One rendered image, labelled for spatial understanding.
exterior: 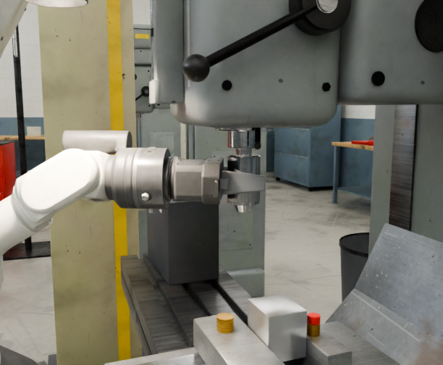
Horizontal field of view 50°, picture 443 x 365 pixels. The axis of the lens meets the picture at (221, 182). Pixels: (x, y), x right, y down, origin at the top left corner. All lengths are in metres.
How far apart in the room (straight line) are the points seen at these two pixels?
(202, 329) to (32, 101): 9.12
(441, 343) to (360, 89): 0.43
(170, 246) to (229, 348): 0.51
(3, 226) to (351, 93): 0.50
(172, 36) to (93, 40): 1.75
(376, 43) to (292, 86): 0.12
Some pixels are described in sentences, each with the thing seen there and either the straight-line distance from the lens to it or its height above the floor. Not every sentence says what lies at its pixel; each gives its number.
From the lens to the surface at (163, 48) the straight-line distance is 0.63.
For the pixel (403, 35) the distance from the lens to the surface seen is 0.66.
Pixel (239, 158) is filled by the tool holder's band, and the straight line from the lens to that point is 0.66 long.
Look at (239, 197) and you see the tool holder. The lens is 0.67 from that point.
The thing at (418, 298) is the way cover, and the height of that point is 1.01.
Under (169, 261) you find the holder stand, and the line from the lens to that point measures 1.07.
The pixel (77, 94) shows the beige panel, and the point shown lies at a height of 1.40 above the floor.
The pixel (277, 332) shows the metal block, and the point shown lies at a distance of 0.60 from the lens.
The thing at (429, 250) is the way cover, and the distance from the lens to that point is 0.92.
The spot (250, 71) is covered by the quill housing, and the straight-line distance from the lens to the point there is 0.58.
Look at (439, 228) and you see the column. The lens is 0.92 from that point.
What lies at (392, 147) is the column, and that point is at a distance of 1.00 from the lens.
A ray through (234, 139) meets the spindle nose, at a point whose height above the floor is 1.29.
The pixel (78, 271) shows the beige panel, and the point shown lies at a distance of 2.48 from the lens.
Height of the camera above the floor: 1.33
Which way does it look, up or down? 9 degrees down
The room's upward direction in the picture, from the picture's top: straight up
